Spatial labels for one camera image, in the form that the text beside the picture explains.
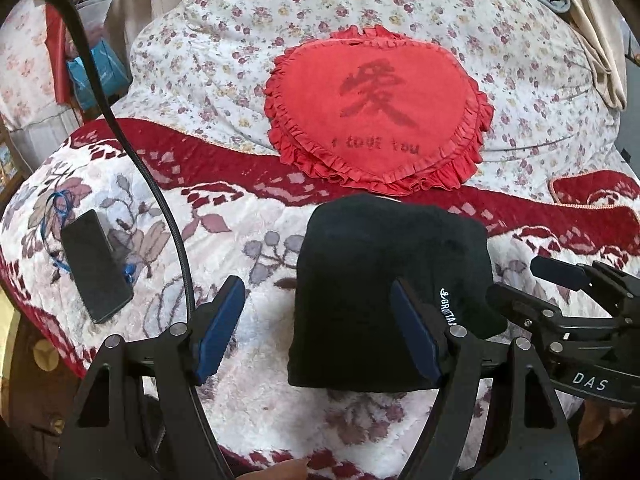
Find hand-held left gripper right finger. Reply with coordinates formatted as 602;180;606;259
390;278;583;480

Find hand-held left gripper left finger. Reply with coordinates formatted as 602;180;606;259
52;275;247;480

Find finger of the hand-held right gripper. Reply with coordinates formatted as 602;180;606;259
530;255;640;312
485;282;622;335

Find black pants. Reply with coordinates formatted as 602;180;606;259
287;192;508;393

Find person's left hand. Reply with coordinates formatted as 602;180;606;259
247;460;312;480

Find red and white floral blanket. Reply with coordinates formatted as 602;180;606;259
0;117;640;480

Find black smartphone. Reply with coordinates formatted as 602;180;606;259
60;209;135;325

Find red heart-shaped pillow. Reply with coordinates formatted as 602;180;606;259
262;25;496;196

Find beige cloth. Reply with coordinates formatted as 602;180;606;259
500;0;632;112

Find floral quilt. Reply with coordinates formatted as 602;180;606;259
127;0;628;206

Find colourful printed box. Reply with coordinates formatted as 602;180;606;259
0;137;24;186

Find blue bag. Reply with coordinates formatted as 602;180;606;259
65;42;132;112

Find red cloth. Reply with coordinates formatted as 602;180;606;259
44;0;74;107

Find floral cushion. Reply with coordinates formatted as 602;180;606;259
0;0;86;132

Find black cable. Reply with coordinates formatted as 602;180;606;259
25;0;197;322

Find blue lanyard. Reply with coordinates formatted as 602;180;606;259
45;190;137;287

